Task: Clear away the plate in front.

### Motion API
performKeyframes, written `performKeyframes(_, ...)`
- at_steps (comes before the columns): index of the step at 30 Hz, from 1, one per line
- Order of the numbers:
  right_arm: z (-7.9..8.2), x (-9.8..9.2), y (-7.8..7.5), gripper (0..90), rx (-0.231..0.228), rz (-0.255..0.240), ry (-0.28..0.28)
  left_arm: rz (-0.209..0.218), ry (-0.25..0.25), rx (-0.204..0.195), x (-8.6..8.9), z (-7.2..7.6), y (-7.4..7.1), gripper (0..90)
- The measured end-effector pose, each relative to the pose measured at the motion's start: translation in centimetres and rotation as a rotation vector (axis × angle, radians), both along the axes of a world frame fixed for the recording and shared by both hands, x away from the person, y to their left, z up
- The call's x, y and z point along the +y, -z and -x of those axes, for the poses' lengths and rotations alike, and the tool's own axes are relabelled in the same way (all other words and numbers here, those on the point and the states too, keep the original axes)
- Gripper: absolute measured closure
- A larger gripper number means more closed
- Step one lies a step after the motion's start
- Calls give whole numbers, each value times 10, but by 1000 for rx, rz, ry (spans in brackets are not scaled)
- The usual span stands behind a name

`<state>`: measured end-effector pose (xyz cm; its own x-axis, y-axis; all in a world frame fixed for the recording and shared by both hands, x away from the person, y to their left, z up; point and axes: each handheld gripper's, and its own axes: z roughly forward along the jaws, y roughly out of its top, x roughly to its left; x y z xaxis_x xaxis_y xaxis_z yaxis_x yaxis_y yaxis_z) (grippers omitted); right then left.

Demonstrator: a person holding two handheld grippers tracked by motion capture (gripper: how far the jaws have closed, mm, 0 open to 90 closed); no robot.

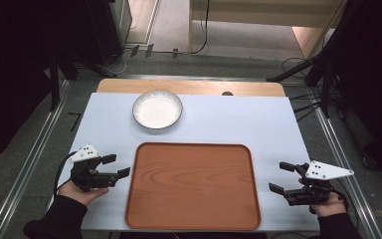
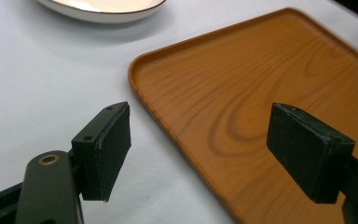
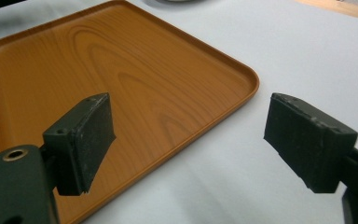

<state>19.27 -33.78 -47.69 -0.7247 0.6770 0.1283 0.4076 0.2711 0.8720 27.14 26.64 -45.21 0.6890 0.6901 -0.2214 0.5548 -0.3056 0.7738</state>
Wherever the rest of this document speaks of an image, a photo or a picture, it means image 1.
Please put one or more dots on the person's right hand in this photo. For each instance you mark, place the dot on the person's right hand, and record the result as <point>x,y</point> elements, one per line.
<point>331,207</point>

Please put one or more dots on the brown wooden tray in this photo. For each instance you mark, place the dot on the brown wooden tray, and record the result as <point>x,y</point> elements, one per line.
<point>192,186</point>

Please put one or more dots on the white table cover board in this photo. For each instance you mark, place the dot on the white table cover board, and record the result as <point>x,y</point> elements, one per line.
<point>245,122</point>

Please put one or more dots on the beige wooden cabinet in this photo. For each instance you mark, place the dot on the beige wooden cabinet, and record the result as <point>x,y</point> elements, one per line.
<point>262,13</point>

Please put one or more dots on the grey cabinet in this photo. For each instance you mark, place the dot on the grey cabinet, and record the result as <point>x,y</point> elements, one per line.
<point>122,20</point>

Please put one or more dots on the dark round table grommet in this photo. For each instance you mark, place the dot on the dark round table grommet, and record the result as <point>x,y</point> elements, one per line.
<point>227,93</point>

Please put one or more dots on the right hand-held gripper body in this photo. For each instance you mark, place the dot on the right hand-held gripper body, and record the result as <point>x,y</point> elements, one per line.
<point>315,191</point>

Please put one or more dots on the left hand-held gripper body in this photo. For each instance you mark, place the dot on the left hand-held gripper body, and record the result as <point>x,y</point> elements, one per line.
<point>83,176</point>

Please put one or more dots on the white ribbed bowl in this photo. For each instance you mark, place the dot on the white ribbed bowl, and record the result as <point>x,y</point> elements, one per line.
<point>157,109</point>

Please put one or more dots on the black curtain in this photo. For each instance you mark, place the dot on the black curtain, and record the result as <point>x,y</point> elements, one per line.
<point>371,83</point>
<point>16,66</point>

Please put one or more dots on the black metal stand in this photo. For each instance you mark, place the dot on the black metal stand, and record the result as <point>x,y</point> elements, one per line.
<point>54,83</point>
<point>325,86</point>

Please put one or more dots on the person's left hand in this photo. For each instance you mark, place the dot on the person's left hand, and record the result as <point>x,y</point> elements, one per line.
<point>79,195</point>

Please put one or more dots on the aluminium floor rail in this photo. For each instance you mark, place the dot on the aluminium floor rail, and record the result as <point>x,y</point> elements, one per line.
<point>344,159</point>
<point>30,159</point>

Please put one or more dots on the light wooden table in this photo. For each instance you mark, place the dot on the light wooden table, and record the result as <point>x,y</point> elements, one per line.
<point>195,87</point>

